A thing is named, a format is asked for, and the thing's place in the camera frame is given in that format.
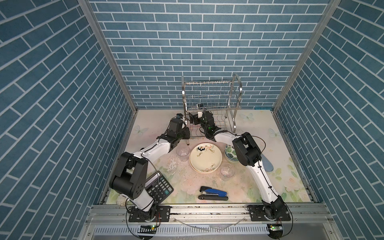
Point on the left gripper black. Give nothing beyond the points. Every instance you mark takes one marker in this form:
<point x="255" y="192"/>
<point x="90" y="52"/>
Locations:
<point x="186" y="130"/>

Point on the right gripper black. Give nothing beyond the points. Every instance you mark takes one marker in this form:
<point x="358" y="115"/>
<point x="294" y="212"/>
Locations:
<point x="192" y="117"/>

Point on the clear glass cup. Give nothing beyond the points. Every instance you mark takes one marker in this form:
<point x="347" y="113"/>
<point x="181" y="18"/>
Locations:
<point x="183" y="153"/>
<point x="227" y="171"/>

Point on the white plate with painted design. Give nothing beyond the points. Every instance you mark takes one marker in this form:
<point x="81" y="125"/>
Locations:
<point x="205" y="158"/>

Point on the steel two-tier dish rack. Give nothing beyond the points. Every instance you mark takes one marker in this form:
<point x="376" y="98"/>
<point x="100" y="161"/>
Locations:
<point x="220" y="97"/>

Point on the green leaf pattern bowl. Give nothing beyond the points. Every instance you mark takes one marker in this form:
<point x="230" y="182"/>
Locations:
<point x="230" y="154"/>

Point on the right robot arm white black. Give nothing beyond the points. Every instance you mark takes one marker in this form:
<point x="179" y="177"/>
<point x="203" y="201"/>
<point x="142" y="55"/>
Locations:
<point x="249" y="155"/>

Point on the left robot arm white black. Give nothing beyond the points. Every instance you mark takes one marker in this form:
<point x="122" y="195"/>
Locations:
<point x="130" y="173"/>

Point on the black calculator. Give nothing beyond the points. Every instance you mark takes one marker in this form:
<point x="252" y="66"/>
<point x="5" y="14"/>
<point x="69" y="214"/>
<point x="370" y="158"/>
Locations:
<point x="158" y="187"/>

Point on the blue black stapler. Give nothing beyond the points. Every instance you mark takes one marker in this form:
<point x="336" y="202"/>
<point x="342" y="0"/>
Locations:
<point x="211" y="194"/>

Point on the white cloth rag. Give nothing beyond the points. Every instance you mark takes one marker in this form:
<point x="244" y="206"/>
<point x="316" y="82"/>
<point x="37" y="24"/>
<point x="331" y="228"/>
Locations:
<point x="122" y="200"/>

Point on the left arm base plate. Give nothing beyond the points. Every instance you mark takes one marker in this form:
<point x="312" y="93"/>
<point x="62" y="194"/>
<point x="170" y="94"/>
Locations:
<point x="159" y="213"/>

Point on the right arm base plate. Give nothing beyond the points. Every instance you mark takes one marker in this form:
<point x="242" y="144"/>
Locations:
<point x="255" y="212"/>

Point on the aluminium front rail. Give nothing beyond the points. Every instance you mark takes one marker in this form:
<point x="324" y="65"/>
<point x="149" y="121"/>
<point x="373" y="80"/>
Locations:
<point x="216" y="214"/>

